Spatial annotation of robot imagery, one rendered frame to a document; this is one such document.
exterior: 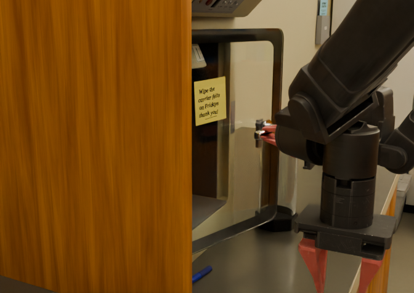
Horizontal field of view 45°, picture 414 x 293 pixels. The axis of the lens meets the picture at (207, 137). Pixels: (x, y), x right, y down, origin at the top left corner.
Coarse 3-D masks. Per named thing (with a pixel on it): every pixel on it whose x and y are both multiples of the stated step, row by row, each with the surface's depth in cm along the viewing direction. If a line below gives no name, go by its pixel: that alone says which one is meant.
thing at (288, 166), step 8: (280, 152) 109; (280, 160) 110; (288, 160) 110; (296, 160) 112; (280, 168) 110; (288, 168) 111; (296, 168) 113; (280, 176) 111; (288, 176) 111; (296, 176) 113; (280, 184) 111; (288, 184) 112; (296, 184) 114; (280, 192) 112; (288, 192) 112; (296, 192) 115; (280, 200) 112; (288, 200) 113; (280, 208) 112; (288, 208) 113; (280, 216) 113; (288, 216) 114
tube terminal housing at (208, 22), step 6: (192, 18) 89; (198, 18) 91; (204, 18) 93; (210, 18) 95; (216, 18) 97; (222, 18) 100; (228, 18) 102; (234, 18) 105; (192, 24) 89; (198, 24) 91; (204, 24) 93; (210, 24) 95; (216, 24) 98; (222, 24) 100; (228, 24) 103; (234, 24) 105; (198, 252) 101; (192, 258) 99
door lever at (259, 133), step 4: (268, 120) 100; (264, 124) 99; (268, 124) 99; (272, 124) 99; (276, 124) 98; (256, 132) 92; (260, 132) 91; (264, 132) 92; (268, 132) 93; (272, 132) 94; (256, 136) 92; (260, 136) 91; (264, 136) 92; (268, 136) 93; (272, 136) 94
